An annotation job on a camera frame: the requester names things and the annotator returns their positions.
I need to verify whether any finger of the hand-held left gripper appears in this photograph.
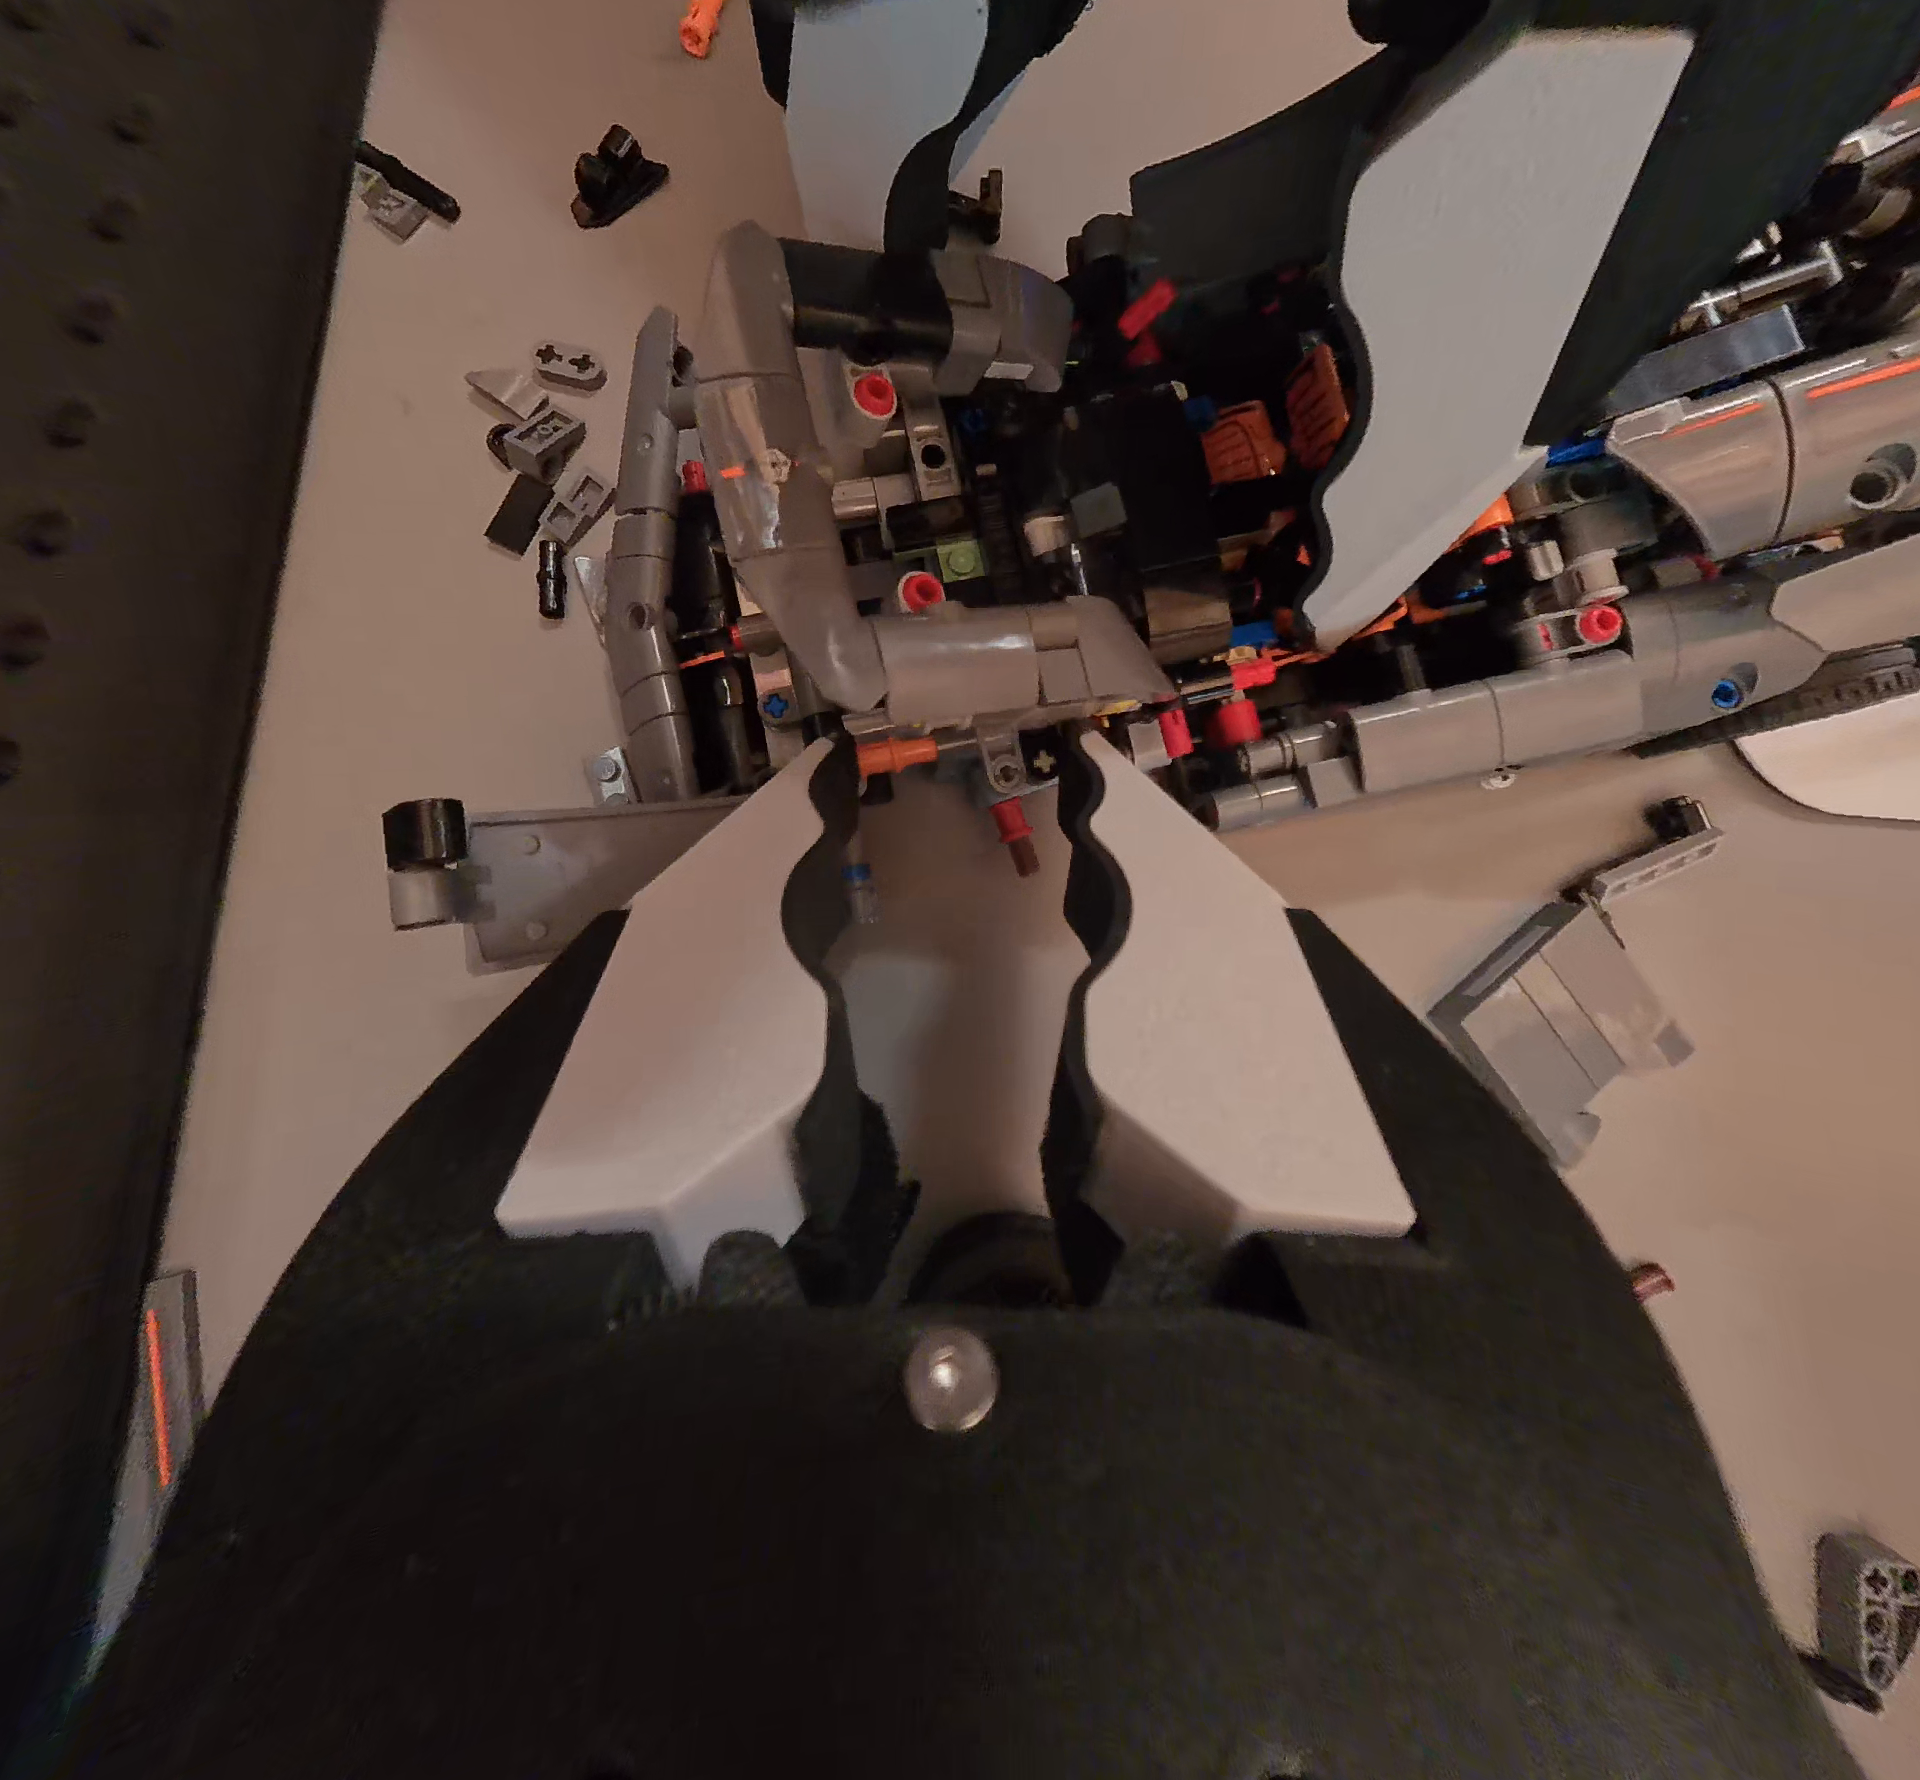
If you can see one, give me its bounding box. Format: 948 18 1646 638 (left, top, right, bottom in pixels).
784 0 1190 300
1294 24 1699 652

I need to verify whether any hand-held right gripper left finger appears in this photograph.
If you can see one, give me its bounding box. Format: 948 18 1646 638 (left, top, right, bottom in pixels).
493 736 921 1304

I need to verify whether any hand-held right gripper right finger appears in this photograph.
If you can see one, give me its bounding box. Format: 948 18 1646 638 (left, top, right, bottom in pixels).
1042 729 1422 1304

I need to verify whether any grey lego car model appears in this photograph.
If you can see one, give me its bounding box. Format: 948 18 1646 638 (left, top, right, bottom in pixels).
382 85 1920 975

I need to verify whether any black curved lego piece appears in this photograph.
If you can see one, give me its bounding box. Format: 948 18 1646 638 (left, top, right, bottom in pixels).
570 125 669 231

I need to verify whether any grey lego panel assembly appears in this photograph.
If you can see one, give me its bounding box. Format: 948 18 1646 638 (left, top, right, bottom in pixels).
1428 898 1696 1167

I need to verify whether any light grey lego liftarm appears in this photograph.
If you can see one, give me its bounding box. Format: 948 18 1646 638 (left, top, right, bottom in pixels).
1566 827 1722 907

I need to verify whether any black pin with grey clip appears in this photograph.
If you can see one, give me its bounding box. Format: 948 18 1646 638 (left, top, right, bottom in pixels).
356 139 462 243

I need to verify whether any grey tile with red stripe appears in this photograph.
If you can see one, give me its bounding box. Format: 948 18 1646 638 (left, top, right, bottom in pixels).
136 1270 203 1535

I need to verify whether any grey liftarm with cross hole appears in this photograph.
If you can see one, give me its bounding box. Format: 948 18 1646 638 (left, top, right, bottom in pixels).
1807 1531 1920 1684

